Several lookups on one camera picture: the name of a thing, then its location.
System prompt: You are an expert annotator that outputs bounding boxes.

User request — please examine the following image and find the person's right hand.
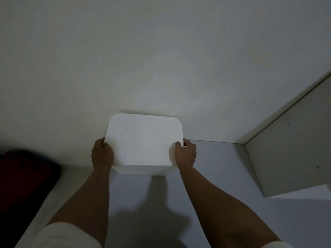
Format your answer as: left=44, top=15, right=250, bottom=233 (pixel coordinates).
left=174, top=138, right=197, bottom=173

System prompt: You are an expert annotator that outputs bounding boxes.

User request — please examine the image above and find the person's left hand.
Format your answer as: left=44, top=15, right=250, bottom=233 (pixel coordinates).
left=91, top=137, right=115, bottom=173

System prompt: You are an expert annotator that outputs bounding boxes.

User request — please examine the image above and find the white lidded storage box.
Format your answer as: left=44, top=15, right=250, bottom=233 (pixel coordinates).
left=111, top=165, right=178, bottom=176

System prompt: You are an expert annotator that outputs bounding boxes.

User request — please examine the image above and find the white bin lid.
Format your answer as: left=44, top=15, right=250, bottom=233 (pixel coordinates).
left=104, top=113, right=185, bottom=167

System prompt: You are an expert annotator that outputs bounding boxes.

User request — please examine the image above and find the person's left forearm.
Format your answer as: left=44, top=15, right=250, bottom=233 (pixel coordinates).
left=46, top=166, right=112, bottom=247

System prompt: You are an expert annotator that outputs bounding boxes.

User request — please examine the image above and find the person's right forearm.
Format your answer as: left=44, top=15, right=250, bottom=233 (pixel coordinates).
left=178, top=166, right=281, bottom=248

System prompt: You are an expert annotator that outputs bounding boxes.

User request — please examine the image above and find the person's white shirt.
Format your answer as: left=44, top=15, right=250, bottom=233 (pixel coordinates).
left=33, top=222, right=295, bottom=248

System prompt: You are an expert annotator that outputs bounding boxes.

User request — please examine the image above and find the dark red blanket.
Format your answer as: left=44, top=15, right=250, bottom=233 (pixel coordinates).
left=0, top=149, right=62, bottom=240

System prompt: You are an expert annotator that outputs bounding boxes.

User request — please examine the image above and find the white shelf cabinet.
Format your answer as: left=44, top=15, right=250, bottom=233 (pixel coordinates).
left=245, top=72, right=331, bottom=199

